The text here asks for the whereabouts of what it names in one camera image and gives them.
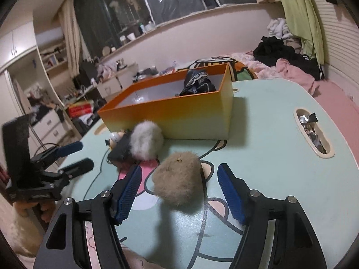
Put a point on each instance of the pink bed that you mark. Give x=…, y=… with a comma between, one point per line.
x=336, y=101

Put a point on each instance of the beige curtain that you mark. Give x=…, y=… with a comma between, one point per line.
x=71, y=39

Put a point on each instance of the black patterned cloth bag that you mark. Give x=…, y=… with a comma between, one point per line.
x=196, y=82

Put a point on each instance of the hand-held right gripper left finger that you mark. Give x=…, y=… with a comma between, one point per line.
x=129, y=193

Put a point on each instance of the cartoon printed blanket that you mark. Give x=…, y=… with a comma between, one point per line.
x=241, y=71

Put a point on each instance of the wall shelf unit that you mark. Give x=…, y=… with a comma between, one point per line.
x=53, y=57

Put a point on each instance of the orange cardboard box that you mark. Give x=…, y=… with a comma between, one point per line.
x=182, y=117

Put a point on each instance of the white cup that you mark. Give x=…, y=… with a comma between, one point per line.
x=131, y=37

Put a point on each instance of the person's left forearm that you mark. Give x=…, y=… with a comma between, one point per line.
x=25, y=235

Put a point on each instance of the white drawer cabinet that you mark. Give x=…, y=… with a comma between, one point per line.
x=50, y=126

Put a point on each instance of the pink blanket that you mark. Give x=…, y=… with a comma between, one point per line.
x=291, y=72

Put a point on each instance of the person's left hand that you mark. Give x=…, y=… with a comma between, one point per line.
x=26, y=208

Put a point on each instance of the grey fur pompom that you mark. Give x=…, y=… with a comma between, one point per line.
x=145, y=140

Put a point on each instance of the white low cabinet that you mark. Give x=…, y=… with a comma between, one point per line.
x=115, y=85

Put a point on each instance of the brown fur pompom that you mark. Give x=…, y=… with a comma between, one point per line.
x=176, y=179

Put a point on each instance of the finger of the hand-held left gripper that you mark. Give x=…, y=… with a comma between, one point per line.
x=80, y=166
x=70, y=147

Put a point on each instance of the green curtain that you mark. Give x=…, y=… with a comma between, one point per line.
x=300, y=14

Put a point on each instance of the foil wrappers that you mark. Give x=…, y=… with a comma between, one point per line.
x=311, y=134

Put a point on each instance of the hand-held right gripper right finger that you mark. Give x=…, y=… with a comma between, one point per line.
x=231, y=194

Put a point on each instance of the dark window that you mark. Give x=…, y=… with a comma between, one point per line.
x=168, y=2

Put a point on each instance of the white clothes pile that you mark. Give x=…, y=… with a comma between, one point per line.
x=279, y=28

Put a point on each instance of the red box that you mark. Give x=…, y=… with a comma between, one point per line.
x=81, y=109

